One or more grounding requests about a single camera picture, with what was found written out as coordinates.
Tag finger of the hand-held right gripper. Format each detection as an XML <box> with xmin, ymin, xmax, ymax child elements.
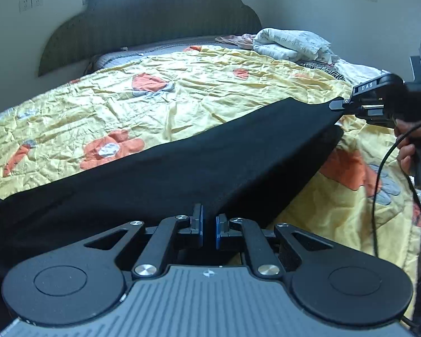
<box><xmin>329</xmin><ymin>98</ymin><xmax>353</xmax><ymax>112</ymax></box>

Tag pink cloth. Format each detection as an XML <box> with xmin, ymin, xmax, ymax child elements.
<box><xmin>216</xmin><ymin>33</ymin><xmax>258</xmax><ymax>50</ymax></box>

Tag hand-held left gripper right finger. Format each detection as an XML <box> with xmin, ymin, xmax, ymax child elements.
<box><xmin>215</xmin><ymin>213</ymin><xmax>337</xmax><ymax>277</ymax></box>

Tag dark padded headboard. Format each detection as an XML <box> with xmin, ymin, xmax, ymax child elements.
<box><xmin>38</xmin><ymin>0</ymin><xmax>262</xmax><ymax>77</ymax></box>

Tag grey mattress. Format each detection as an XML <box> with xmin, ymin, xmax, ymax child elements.
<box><xmin>88</xmin><ymin>37</ymin><xmax>239</xmax><ymax>72</ymax></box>

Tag black cable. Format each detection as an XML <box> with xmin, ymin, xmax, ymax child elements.
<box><xmin>371</xmin><ymin>123</ymin><xmax>420</xmax><ymax>258</ymax></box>

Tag white crumpled quilt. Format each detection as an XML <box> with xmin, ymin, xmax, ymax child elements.
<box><xmin>253</xmin><ymin>28</ymin><xmax>337</xmax><ymax>62</ymax></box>

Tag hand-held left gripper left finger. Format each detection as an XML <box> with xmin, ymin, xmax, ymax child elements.
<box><xmin>81</xmin><ymin>203</ymin><xmax>205</xmax><ymax>278</ymax></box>

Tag person's right hand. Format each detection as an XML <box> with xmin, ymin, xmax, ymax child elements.
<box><xmin>394</xmin><ymin>118</ymin><xmax>421</xmax><ymax>176</ymax></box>

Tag yellow printed blanket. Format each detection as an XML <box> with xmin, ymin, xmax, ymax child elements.
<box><xmin>0</xmin><ymin>44</ymin><xmax>421</xmax><ymax>324</ymax></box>

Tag black white striped cloth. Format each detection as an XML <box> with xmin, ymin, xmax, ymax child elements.
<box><xmin>296</xmin><ymin>60</ymin><xmax>346</xmax><ymax>81</ymax></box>

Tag black pants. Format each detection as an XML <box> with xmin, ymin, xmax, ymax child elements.
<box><xmin>0</xmin><ymin>96</ymin><xmax>344</xmax><ymax>334</ymax></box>

